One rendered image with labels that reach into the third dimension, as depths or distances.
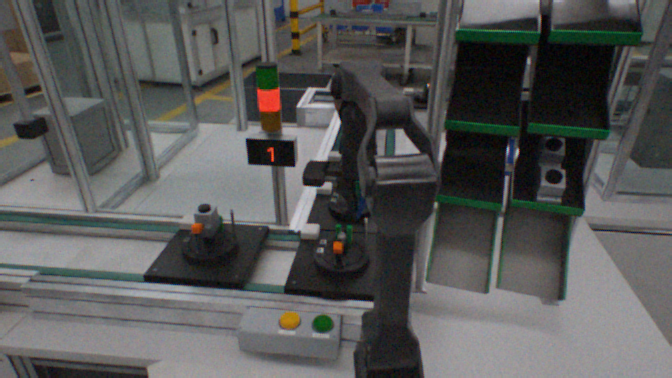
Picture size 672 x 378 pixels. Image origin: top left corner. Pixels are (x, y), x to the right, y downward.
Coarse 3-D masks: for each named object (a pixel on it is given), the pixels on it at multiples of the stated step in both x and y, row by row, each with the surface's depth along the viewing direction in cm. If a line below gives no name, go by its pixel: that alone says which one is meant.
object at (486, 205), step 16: (448, 144) 100; (464, 144) 100; (480, 144) 99; (496, 144) 98; (448, 160) 97; (464, 160) 97; (480, 160) 96; (496, 160) 96; (448, 176) 95; (464, 176) 94; (480, 176) 94; (496, 176) 93; (448, 192) 92; (464, 192) 92; (480, 192) 91; (496, 192) 91; (480, 208) 89; (496, 208) 88
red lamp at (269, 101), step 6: (258, 90) 103; (276, 90) 103; (258, 96) 104; (264, 96) 102; (270, 96) 102; (276, 96) 103; (264, 102) 103; (270, 102) 103; (276, 102) 104; (264, 108) 104; (270, 108) 103; (276, 108) 104
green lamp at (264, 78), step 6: (258, 72) 100; (264, 72) 99; (270, 72) 100; (276, 72) 101; (258, 78) 101; (264, 78) 100; (270, 78) 100; (276, 78) 101; (258, 84) 102; (264, 84) 101; (270, 84) 101; (276, 84) 102; (264, 90) 101; (270, 90) 102
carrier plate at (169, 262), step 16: (224, 224) 123; (240, 224) 123; (176, 240) 117; (240, 240) 117; (256, 240) 117; (160, 256) 111; (176, 256) 111; (240, 256) 111; (256, 256) 112; (160, 272) 105; (176, 272) 105; (192, 272) 105; (208, 272) 105; (224, 272) 105; (240, 272) 105; (240, 288) 103
